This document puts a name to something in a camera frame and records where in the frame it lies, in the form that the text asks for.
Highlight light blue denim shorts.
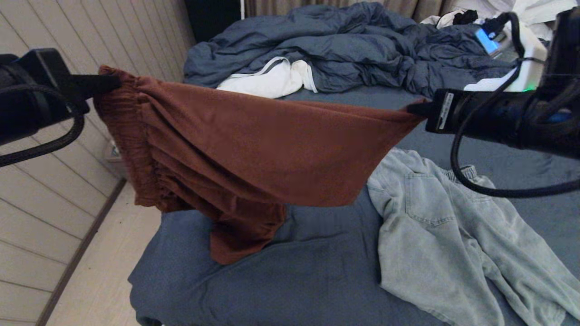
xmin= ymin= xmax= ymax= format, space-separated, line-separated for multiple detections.
xmin=366 ymin=147 xmax=580 ymax=326

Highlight rust brown drawstring shorts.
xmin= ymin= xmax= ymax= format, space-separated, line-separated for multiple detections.
xmin=93 ymin=65 xmax=429 ymax=265

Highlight brown trash bin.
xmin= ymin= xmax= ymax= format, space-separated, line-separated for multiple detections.
xmin=105 ymin=140 xmax=130 ymax=179

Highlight dark blue crumpled duvet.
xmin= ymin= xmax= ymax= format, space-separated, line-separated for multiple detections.
xmin=184 ymin=1 xmax=522 ymax=98

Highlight small black garment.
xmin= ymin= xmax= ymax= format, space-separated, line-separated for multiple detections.
xmin=452 ymin=9 xmax=479 ymax=25

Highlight white crumpled clothing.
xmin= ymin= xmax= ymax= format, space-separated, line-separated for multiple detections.
xmin=453 ymin=0 xmax=578 ymax=41

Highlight dark cabinet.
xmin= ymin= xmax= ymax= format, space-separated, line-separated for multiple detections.
xmin=184 ymin=0 xmax=242 ymax=43

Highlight beige curtain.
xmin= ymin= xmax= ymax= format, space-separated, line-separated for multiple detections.
xmin=245 ymin=0 xmax=458 ymax=22

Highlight bed with blue sheet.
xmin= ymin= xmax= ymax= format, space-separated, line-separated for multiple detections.
xmin=128 ymin=84 xmax=580 ymax=326

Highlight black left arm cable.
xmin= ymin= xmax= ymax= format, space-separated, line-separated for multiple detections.
xmin=0 ymin=84 xmax=86 ymax=168

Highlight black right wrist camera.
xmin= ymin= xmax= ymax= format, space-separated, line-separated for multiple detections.
xmin=463 ymin=7 xmax=580 ymax=93

